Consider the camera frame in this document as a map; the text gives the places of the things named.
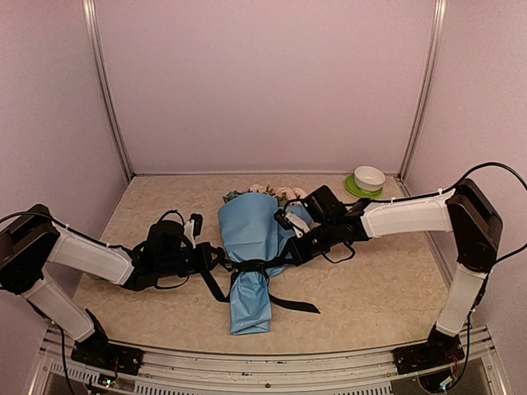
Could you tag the green plastic saucer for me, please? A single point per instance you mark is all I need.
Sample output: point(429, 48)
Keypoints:
point(351, 186)

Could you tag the aluminium table frame rail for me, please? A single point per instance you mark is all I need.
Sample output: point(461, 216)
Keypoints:
point(170, 371)

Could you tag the right corner metal post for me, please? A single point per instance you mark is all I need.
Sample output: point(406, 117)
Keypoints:
point(437, 27)

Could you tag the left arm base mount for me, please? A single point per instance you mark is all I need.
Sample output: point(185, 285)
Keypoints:
point(97, 351)

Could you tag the fake flower bunch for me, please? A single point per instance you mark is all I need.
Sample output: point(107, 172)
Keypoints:
point(282, 194)

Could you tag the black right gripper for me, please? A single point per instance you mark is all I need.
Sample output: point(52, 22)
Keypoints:
point(300, 255)

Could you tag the white ceramic bowl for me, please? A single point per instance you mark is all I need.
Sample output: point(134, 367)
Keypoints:
point(368, 178)

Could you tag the corner metal post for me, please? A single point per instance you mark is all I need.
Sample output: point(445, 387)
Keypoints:
point(93, 31)
point(437, 27)

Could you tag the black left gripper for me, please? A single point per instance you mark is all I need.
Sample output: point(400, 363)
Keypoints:
point(204, 248)

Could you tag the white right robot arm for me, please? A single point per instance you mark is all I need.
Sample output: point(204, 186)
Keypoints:
point(464, 211)

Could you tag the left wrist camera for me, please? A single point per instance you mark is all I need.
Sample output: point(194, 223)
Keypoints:
point(193, 229)

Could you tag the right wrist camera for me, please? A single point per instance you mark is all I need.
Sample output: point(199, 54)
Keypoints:
point(288, 220)

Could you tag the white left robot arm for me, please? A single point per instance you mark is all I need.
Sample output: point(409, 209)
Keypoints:
point(32, 239)

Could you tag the black printed ribbon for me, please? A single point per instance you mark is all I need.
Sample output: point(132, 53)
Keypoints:
point(249, 288)

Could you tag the blue wrapping paper sheet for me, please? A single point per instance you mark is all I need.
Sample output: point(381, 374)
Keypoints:
point(256, 244)

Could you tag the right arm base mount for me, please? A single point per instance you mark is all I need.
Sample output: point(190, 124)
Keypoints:
point(437, 350)

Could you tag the left corner metal post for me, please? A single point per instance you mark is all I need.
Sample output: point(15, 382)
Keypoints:
point(93, 31)

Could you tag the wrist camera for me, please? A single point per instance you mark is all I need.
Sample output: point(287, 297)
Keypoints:
point(193, 229)
point(288, 220)

